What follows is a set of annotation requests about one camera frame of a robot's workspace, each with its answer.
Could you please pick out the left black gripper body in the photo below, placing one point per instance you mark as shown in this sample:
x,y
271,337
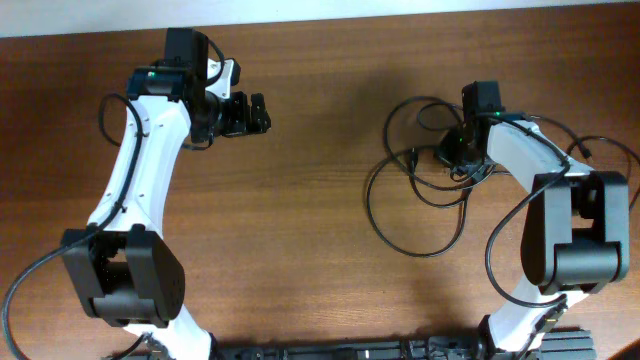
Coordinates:
x,y
233,120

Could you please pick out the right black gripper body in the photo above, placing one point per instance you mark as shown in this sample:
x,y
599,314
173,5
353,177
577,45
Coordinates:
x,y
462,161

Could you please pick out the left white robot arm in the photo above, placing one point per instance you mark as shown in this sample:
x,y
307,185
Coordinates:
x,y
122,270

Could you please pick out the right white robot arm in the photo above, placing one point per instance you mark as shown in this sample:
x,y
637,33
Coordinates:
x,y
575,238

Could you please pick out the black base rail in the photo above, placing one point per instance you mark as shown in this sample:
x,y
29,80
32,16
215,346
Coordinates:
x,y
350,349

